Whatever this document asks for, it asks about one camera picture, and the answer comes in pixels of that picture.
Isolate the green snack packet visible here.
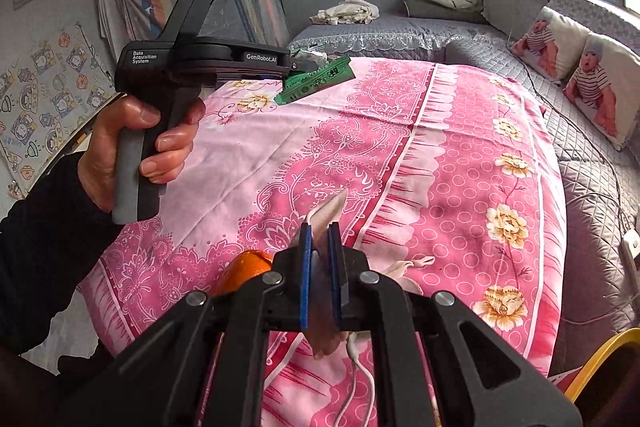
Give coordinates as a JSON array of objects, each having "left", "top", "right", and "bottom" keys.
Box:
[{"left": 273, "top": 57, "right": 354, "bottom": 106}]

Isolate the grey quilted bed cover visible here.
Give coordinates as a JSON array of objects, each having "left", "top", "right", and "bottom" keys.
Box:
[{"left": 289, "top": 0, "right": 640, "bottom": 379}]

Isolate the orange snack bag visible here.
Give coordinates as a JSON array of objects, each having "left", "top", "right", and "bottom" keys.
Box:
[{"left": 214, "top": 249, "right": 274, "bottom": 299}]

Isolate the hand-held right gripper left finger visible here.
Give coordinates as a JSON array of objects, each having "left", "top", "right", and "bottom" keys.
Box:
[{"left": 57, "top": 222, "right": 314, "bottom": 427}]

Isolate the grey cushion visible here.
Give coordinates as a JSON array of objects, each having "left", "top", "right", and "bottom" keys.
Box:
[{"left": 481, "top": 0, "right": 554, "bottom": 40}]

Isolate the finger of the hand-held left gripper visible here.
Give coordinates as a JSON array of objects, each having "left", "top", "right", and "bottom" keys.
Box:
[{"left": 285, "top": 58, "right": 320, "bottom": 79}]

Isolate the yellow bin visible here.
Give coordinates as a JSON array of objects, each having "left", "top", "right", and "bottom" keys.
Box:
[{"left": 564, "top": 328, "right": 640, "bottom": 404}]

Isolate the person's left hand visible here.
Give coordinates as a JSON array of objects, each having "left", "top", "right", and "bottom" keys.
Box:
[{"left": 77, "top": 95, "right": 207, "bottom": 214}]

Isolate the crumpled white cloth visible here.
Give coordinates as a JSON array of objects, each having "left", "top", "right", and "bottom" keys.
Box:
[{"left": 308, "top": 0, "right": 381, "bottom": 27}]

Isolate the hanging white garment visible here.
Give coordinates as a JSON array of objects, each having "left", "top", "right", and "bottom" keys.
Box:
[{"left": 97, "top": 0, "right": 132, "bottom": 59}]

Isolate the pink face mask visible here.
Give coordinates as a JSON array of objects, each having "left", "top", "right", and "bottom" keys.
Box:
[{"left": 299, "top": 188, "right": 377, "bottom": 427}]

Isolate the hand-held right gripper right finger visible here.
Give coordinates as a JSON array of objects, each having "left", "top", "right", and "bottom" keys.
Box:
[{"left": 327, "top": 222, "right": 583, "bottom": 427}]

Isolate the person's left forearm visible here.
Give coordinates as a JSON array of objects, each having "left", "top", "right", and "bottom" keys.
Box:
[{"left": 0, "top": 152, "right": 127, "bottom": 358}]

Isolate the cartoon print mat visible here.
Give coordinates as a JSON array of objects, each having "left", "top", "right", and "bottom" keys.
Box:
[{"left": 0, "top": 22, "right": 119, "bottom": 201}]

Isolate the white cable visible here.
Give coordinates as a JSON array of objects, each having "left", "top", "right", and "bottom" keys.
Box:
[{"left": 504, "top": 0, "right": 640, "bottom": 329}]

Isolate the baby print pillow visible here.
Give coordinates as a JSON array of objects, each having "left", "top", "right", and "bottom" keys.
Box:
[
  {"left": 562, "top": 32, "right": 640, "bottom": 152},
  {"left": 510, "top": 6, "right": 592, "bottom": 84}
]

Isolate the pink floral blanket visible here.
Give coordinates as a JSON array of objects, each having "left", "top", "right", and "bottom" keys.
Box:
[{"left": 79, "top": 56, "right": 569, "bottom": 427}]

